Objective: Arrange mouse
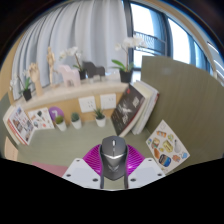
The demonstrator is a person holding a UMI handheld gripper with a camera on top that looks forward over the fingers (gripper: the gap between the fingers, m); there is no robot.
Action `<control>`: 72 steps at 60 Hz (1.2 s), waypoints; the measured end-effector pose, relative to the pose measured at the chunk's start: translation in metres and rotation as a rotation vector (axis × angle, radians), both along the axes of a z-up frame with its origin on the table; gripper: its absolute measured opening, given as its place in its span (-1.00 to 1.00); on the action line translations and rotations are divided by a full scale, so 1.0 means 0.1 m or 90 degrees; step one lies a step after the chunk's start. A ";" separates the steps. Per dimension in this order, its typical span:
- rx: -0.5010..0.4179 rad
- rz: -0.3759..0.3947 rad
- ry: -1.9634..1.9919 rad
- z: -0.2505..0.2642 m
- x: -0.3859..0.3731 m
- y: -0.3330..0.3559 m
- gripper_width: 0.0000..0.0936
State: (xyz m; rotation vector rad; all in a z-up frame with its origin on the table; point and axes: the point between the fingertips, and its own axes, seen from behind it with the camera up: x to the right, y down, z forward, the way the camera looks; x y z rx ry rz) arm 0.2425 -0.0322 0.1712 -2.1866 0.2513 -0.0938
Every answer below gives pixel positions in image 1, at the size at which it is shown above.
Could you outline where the white card with pictures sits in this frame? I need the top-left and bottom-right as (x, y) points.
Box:
(27, 107), (55, 131)

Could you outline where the round purple sign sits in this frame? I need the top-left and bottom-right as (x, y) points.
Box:
(48, 106), (65, 123)

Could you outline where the white wall socket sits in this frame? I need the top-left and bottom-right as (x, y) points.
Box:
(77, 95), (98, 114)
(99, 93), (118, 111)

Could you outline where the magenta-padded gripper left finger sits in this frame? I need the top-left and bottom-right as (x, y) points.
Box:
(62, 144), (104, 190)

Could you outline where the wooden shelf ledge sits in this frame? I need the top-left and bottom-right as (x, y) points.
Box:
(13, 79), (129, 113)

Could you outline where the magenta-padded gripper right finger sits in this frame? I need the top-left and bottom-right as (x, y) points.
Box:
(123, 144), (167, 190)

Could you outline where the white orchid in black pot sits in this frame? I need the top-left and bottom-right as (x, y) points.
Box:
(58, 46), (88, 81)
(110, 35), (148, 84)
(9, 69), (34, 102)

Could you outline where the wooden mannequin figure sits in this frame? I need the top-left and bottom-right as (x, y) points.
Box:
(45, 46), (58, 88)

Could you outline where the white sheet with colourful stickers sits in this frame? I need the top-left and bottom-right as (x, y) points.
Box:
(145, 119), (191, 175)

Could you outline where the window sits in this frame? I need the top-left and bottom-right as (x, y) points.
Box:
(128, 1), (221, 78)

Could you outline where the black horse figure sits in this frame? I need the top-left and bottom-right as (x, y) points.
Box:
(81, 60), (106, 80)

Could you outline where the dark grey computer mouse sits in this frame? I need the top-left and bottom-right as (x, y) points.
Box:
(98, 135), (130, 182)

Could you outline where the grey curtain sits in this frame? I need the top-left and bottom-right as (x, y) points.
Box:
(11, 0), (129, 94)

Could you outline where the white thick book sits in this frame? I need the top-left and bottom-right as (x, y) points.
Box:
(130, 79), (160, 136)

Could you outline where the black cover book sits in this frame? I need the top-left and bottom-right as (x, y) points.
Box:
(110, 83), (146, 138)

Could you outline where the small plant in white pot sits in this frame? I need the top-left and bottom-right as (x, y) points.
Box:
(54, 115), (68, 132)
(70, 112), (83, 130)
(93, 107), (107, 128)

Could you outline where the wooden hand model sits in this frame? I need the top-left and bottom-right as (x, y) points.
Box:
(27, 62), (44, 98)

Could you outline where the pink horse figure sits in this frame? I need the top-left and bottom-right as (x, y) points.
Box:
(58, 64), (82, 88)

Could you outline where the red and white photo magazine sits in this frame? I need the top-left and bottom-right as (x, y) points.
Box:
(6, 104), (36, 146)

